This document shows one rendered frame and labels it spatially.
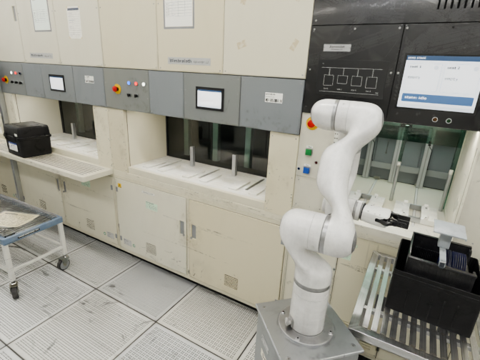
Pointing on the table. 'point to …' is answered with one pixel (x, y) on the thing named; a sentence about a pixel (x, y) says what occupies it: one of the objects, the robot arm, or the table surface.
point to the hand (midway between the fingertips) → (403, 221)
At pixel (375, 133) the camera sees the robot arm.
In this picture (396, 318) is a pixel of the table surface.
